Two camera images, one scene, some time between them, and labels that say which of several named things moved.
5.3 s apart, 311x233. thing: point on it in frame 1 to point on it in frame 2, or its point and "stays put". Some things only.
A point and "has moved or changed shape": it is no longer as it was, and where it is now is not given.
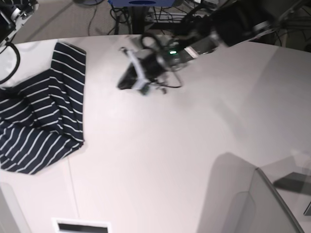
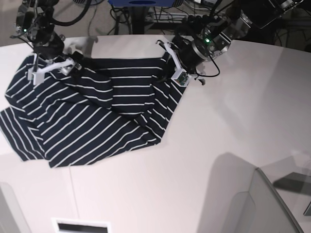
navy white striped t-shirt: [42, 119] has moved or changed shape
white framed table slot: [63, 225] stays put
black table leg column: [138, 19] stays put
